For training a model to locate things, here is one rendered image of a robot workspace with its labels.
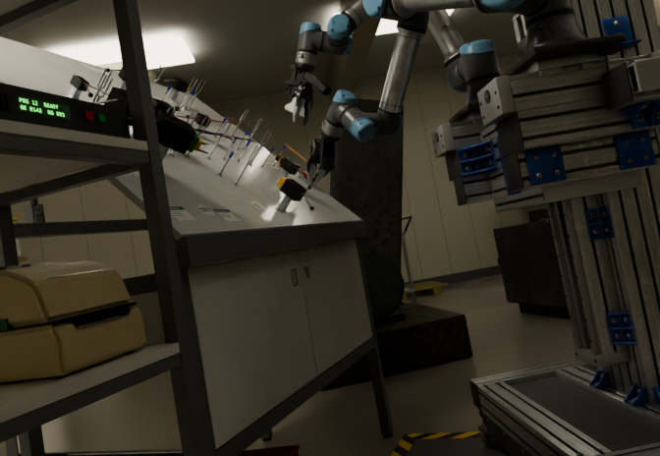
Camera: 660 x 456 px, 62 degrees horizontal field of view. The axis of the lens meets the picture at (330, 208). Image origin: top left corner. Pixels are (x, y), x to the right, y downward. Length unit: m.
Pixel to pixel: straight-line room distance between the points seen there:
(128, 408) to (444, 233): 6.46
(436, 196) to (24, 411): 6.92
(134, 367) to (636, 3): 1.59
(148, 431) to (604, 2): 1.61
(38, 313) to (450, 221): 6.84
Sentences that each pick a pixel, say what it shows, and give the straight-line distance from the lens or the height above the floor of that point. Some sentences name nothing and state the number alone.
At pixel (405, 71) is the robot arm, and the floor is 1.30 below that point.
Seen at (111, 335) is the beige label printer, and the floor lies 0.70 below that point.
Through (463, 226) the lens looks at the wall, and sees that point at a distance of 7.62.
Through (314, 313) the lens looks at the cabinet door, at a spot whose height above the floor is 0.59.
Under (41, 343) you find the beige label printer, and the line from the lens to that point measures 1.00.
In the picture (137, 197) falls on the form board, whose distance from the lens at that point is 1.28.
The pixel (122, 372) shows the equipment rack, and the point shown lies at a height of 0.64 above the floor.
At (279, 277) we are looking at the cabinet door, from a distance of 1.60.
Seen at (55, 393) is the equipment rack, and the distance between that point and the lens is 0.94.
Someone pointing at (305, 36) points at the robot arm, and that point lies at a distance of 2.06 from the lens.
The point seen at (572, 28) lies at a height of 1.20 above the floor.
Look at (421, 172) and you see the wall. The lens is 7.54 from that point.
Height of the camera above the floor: 0.80
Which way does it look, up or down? 4 degrees up
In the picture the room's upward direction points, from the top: 10 degrees counter-clockwise
